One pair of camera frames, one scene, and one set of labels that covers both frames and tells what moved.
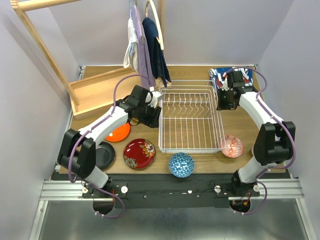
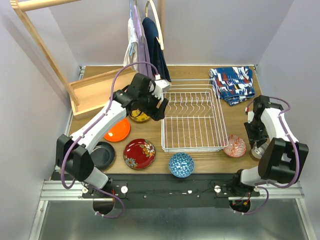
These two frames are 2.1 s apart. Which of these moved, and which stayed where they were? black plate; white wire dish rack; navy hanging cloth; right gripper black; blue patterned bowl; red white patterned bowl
Moved: red white patterned bowl; right gripper black
Stayed: white wire dish rack; blue patterned bowl; black plate; navy hanging cloth
